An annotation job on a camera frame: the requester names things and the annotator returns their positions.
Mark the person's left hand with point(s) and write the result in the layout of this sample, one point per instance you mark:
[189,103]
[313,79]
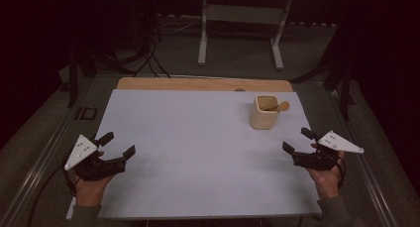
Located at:
[90,192]

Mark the beige square cup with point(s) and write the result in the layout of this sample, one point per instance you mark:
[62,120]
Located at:
[263,118]

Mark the white metal stand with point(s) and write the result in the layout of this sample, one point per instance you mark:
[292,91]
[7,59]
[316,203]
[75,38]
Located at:
[244,14]

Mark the white board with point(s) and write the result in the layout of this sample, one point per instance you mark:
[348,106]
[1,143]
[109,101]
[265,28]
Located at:
[204,144]

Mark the black stand leg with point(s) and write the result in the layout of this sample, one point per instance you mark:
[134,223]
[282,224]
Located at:
[345,94]
[73,85]

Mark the wooden table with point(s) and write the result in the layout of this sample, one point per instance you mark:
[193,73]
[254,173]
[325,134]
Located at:
[198,84]

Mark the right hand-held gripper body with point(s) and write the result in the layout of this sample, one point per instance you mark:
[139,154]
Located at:
[322,156]

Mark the person's right hand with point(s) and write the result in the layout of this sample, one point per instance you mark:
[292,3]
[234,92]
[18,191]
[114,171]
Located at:
[327,182]

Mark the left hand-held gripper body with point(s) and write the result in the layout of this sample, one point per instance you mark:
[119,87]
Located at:
[95,167]

